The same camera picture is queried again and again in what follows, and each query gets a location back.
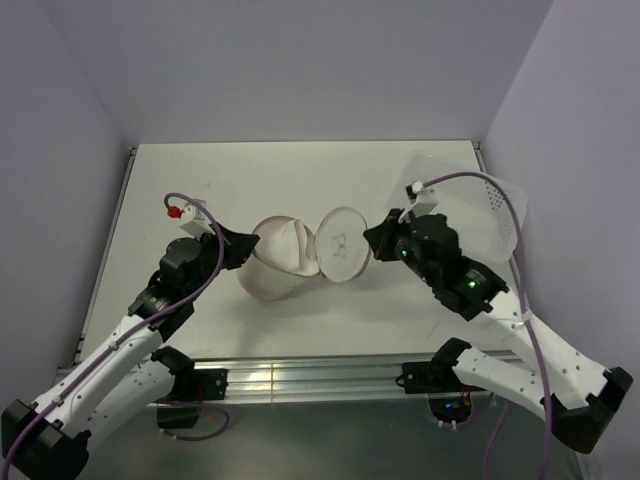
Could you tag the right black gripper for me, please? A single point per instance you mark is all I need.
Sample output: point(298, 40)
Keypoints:
point(379, 237)

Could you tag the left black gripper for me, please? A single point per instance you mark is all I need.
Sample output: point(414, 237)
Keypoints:
point(237, 247)

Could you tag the white garment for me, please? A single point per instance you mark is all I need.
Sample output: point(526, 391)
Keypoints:
point(286, 244)

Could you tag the white mesh laundry bag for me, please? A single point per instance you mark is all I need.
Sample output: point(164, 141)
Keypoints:
point(342, 253)

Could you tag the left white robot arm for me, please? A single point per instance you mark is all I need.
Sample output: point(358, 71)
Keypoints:
point(52, 436)

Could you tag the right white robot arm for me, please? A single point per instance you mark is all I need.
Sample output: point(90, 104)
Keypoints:
point(576, 396)

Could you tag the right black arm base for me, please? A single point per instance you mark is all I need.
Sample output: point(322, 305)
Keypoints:
point(436, 376)

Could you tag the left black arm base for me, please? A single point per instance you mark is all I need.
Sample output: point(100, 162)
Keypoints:
point(190, 400)

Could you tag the clear plastic perforated basket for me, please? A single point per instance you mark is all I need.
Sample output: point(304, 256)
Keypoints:
point(473, 207)

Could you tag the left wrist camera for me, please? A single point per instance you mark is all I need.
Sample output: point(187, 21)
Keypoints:
point(191, 220)

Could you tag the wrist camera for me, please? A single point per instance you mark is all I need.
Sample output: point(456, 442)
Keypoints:
point(422, 200)
point(191, 220)

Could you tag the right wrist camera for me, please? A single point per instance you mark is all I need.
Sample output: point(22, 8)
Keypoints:
point(422, 200)

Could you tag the aluminium rail frame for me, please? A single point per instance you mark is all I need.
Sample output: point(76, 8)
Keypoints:
point(326, 340)

